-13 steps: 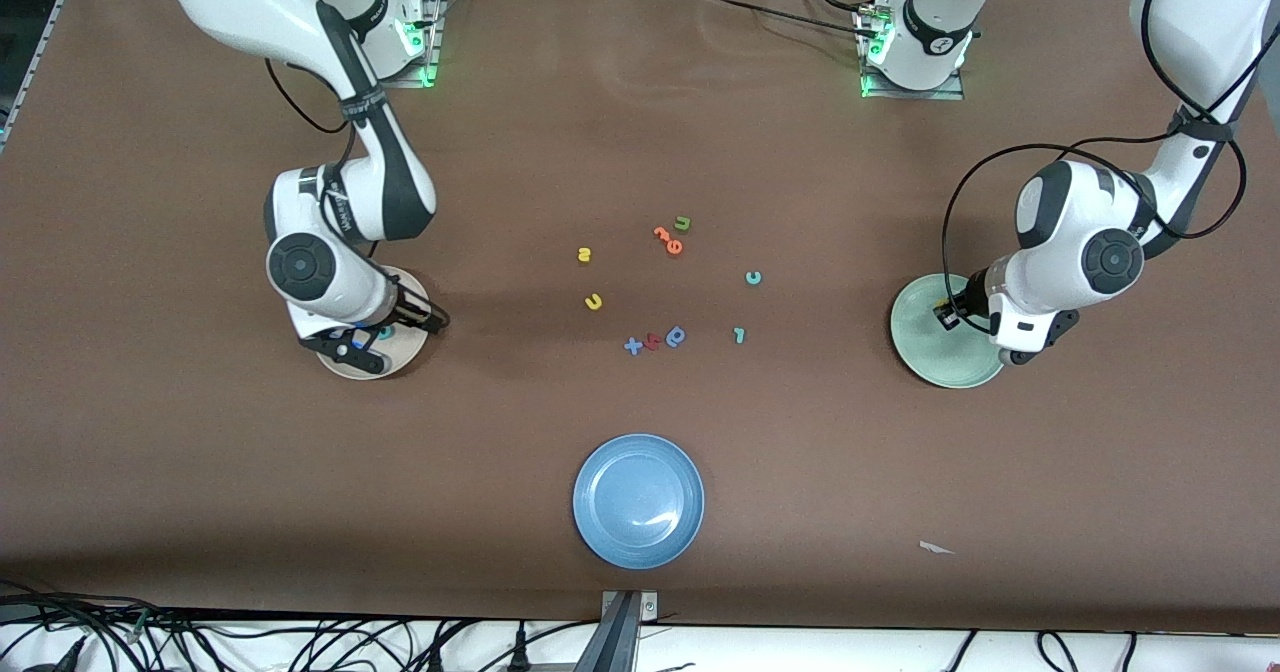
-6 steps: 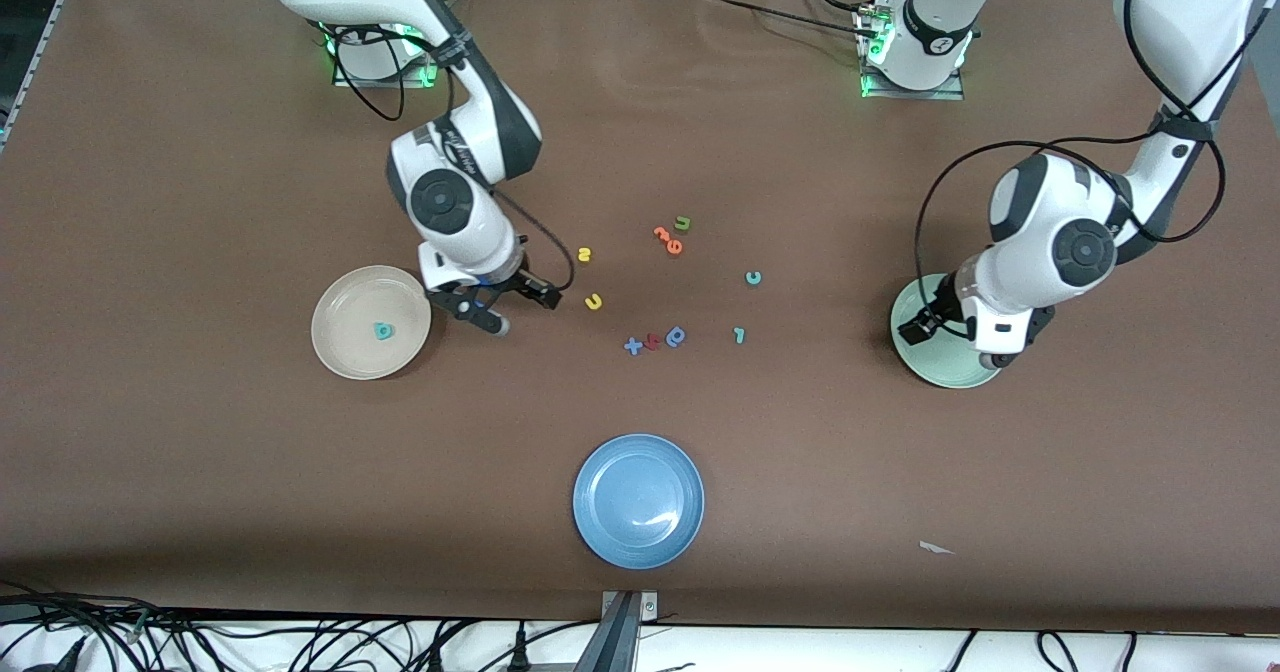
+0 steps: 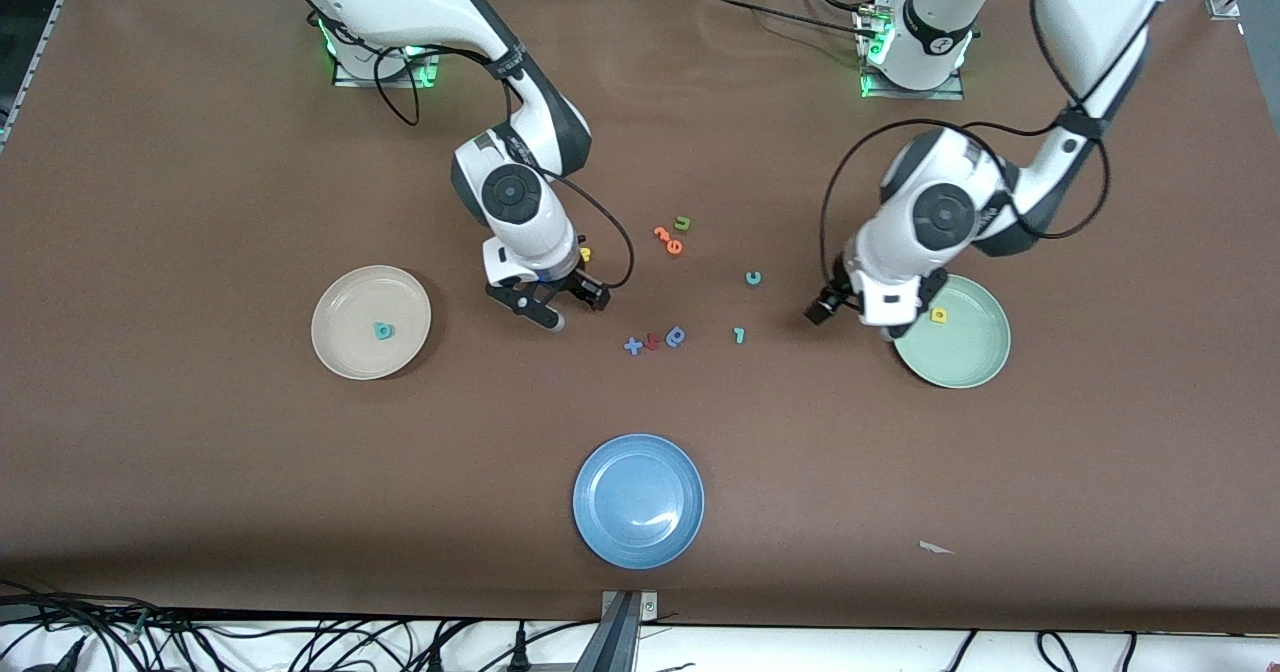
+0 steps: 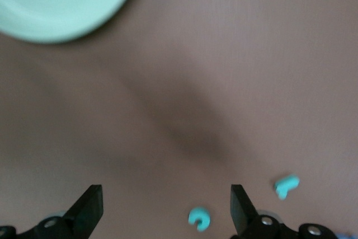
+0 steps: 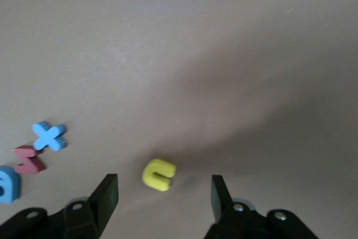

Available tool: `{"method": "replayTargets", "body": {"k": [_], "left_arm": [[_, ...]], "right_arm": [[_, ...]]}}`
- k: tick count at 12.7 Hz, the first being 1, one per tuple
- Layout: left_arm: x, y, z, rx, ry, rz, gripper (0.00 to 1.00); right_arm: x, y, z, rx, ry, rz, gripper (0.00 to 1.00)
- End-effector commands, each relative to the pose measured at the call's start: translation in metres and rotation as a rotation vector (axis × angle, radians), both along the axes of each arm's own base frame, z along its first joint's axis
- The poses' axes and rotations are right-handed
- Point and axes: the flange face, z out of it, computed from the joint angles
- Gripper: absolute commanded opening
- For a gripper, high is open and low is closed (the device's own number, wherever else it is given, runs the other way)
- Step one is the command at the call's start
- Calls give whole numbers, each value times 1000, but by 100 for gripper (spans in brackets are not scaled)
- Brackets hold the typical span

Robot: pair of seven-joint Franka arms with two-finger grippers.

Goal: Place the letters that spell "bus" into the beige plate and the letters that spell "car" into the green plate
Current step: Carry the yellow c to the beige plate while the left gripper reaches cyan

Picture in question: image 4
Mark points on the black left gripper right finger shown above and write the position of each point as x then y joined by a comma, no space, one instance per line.
243,213

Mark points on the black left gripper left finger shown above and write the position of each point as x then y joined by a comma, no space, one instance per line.
86,211

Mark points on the teal foam letter c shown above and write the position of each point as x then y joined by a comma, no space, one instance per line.
195,213

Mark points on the teal foam letter l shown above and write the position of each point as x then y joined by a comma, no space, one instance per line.
286,184

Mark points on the brown table cover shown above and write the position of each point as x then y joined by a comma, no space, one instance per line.
223,68

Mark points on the light green plate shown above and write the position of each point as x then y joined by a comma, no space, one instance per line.
56,4

